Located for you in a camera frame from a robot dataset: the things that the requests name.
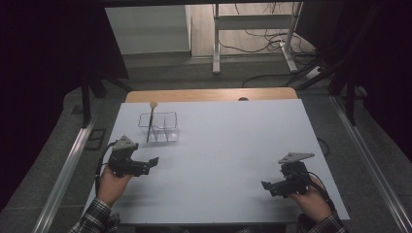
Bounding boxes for black floor cables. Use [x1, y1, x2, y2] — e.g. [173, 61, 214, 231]
[218, 3, 325, 89]

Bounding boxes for clear plastic divided container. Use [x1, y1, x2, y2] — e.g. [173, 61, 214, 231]
[137, 111, 181, 144]

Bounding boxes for white power strip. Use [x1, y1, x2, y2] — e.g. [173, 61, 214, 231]
[305, 65, 324, 81]

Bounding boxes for person's left hand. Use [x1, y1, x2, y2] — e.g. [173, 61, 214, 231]
[96, 164, 134, 209]

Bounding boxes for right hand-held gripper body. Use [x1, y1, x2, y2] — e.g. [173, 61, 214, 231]
[277, 151, 316, 197]

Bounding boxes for black floor plate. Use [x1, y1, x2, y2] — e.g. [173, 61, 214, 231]
[84, 128, 107, 151]

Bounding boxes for black tripod stand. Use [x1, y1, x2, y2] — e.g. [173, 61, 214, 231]
[295, 3, 387, 127]

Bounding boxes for hand-held gripper black cable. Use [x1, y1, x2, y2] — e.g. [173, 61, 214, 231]
[306, 171, 336, 212]
[94, 140, 119, 197]

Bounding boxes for person's right hand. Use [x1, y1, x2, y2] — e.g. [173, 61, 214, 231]
[288, 176, 333, 224]

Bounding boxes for right hand-held gripper black cable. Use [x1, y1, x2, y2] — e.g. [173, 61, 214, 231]
[306, 171, 336, 212]

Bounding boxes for dark curtain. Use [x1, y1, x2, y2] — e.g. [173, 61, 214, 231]
[295, 0, 412, 163]

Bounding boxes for white cabinet panel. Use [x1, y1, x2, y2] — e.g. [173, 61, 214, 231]
[104, 5, 192, 56]

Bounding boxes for black stand legs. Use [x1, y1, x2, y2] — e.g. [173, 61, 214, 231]
[80, 75, 133, 128]

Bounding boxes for wooden table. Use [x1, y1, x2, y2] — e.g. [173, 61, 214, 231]
[124, 86, 299, 104]

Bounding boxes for white table sheet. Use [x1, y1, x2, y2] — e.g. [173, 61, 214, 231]
[83, 98, 352, 225]

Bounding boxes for aluminium rail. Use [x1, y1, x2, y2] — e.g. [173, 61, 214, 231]
[31, 116, 97, 233]
[329, 94, 412, 233]

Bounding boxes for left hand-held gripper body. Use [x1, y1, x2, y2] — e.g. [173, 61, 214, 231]
[107, 135, 152, 179]

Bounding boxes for left hand-held gripper black cable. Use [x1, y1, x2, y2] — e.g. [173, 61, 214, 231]
[94, 140, 119, 197]

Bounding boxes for white metal stand frame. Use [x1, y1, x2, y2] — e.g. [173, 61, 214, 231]
[211, 2, 304, 76]

